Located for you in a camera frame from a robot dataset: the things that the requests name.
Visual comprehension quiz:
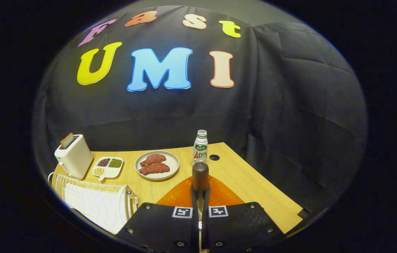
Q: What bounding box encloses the black backdrop cloth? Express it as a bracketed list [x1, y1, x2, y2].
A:
[33, 5, 369, 225]

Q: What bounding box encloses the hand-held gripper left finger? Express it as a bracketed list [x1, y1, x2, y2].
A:
[116, 176, 200, 253]

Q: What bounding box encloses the white divided bean dish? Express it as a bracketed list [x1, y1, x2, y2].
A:
[92, 156, 124, 182]

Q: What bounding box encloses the white green-label bottle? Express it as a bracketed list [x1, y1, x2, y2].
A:
[193, 130, 208, 166]

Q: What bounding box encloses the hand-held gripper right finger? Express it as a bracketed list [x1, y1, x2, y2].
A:
[201, 176, 285, 253]

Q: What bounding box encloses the white wire dish rack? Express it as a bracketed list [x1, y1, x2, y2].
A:
[48, 172, 139, 235]

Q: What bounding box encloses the grey plate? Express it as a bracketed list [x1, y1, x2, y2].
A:
[135, 151, 180, 181]

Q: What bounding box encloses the red meat piece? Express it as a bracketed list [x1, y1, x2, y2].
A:
[139, 162, 170, 175]
[140, 154, 167, 167]

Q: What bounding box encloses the white toaster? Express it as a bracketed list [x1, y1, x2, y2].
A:
[54, 134, 94, 180]

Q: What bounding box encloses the brown bread slice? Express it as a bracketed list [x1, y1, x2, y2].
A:
[60, 133, 74, 149]

